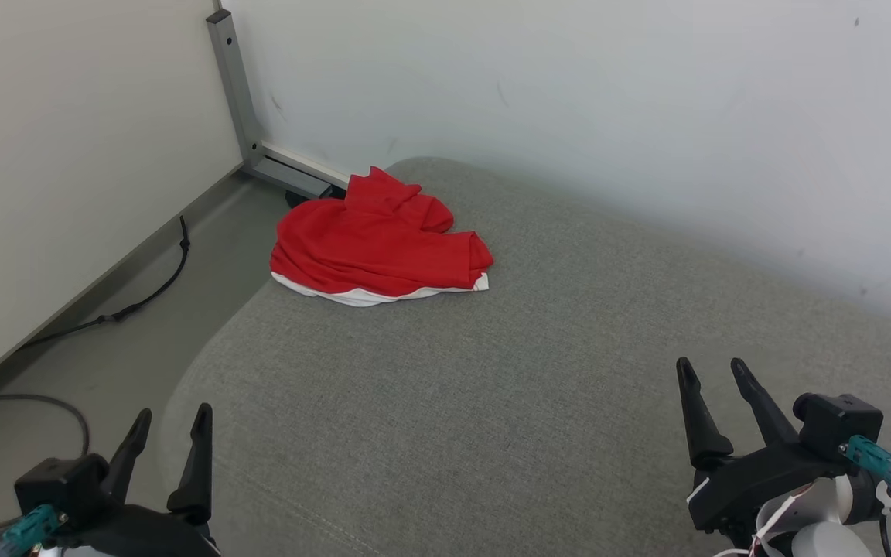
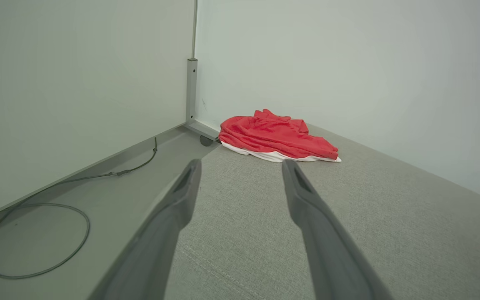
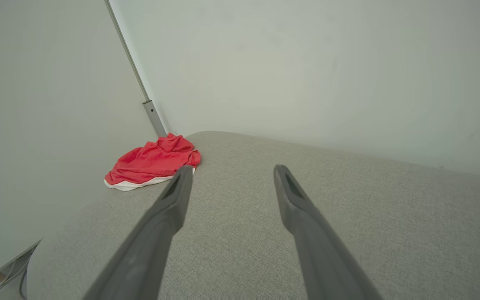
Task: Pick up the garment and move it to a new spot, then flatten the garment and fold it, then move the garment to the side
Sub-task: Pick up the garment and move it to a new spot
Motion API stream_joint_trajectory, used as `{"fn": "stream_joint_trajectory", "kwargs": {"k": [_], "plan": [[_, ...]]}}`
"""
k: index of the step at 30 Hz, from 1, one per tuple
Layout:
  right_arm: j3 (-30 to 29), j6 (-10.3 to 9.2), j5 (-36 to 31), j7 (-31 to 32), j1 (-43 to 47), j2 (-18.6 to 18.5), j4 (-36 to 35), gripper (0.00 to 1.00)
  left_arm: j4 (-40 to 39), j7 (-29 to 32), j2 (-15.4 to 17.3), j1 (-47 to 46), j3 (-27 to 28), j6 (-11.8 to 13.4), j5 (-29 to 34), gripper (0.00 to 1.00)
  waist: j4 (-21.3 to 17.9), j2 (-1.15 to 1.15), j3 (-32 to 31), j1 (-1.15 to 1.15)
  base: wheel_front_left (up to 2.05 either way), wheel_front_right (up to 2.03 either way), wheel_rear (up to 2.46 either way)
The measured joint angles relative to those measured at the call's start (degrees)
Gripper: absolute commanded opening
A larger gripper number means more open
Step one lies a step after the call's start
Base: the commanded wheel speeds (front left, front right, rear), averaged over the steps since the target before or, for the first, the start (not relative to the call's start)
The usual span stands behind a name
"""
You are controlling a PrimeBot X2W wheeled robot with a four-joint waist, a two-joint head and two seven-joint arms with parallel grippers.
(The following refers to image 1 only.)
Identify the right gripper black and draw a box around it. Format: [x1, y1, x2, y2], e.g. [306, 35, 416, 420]
[676, 357, 852, 536]

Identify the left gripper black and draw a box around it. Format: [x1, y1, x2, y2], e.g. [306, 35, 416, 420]
[43, 402, 221, 557]

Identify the red garment with white hem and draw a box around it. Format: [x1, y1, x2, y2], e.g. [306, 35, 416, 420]
[269, 166, 495, 309]

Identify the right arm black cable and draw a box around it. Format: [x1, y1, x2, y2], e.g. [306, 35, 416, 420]
[838, 435, 891, 557]

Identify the thin black looped floor cable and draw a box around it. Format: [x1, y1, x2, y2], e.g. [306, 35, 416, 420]
[0, 393, 92, 535]

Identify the black floor cable with plug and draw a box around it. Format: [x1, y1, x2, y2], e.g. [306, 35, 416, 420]
[19, 215, 192, 350]

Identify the grey metal frame leg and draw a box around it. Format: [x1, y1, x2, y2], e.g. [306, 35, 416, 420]
[206, 8, 350, 200]

